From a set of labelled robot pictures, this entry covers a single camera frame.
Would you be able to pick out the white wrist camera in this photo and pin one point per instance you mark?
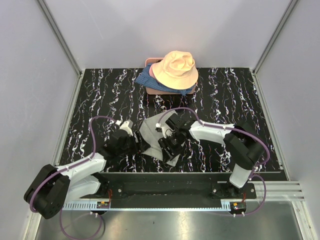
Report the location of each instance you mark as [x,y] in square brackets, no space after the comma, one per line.
[126,126]
[164,129]

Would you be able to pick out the peach bucket hat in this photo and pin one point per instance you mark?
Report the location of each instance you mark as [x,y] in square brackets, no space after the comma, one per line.
[177,70]

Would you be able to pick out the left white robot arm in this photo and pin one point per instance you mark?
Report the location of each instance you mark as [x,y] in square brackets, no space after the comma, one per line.
[53,187]

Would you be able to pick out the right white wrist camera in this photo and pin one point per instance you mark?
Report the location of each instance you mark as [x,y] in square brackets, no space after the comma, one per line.
[164,129]

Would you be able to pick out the pink plastic tray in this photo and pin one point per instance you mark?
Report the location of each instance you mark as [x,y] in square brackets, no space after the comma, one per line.
[150,75]

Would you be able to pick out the white slotted cable duct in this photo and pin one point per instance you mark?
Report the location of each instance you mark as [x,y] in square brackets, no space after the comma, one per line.
[86,205]

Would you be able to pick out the grey cloth napkin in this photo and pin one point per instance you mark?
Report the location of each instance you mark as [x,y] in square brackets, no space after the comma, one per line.
[151,136]

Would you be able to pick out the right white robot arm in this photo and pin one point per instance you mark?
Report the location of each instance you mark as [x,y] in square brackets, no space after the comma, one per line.
[244,146]

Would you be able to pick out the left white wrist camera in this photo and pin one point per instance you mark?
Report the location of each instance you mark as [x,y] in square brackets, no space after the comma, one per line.
[126,126]

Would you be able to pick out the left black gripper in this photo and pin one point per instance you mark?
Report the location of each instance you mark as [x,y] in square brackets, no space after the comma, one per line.
[142,144]

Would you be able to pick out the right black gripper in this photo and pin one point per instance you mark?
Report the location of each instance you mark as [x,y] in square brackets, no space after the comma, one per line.
[169,154]

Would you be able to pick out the blue patterned cloth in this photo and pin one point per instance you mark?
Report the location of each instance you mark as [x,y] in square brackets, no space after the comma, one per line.
[153,87]

